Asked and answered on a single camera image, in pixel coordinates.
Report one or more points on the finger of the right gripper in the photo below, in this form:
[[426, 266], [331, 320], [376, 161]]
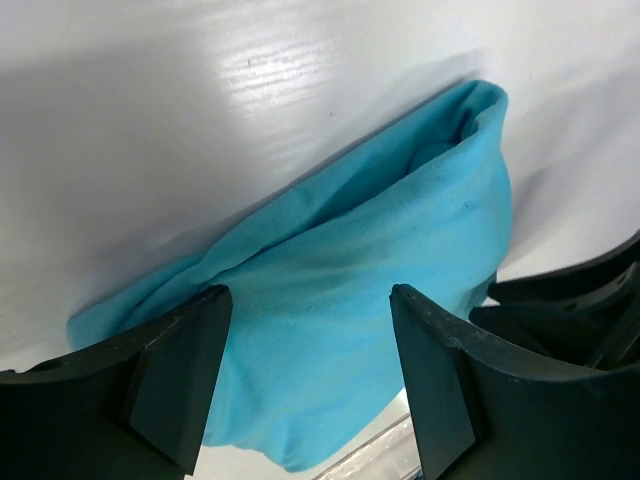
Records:
[[602, 334], [575, 287]]

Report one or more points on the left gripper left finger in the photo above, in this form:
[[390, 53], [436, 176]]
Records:
[[134, 406]]

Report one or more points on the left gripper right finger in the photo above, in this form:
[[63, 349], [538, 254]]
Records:
[[484, 408]]

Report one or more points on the teal t shirt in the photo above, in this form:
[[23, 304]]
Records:
[[311, 356]]

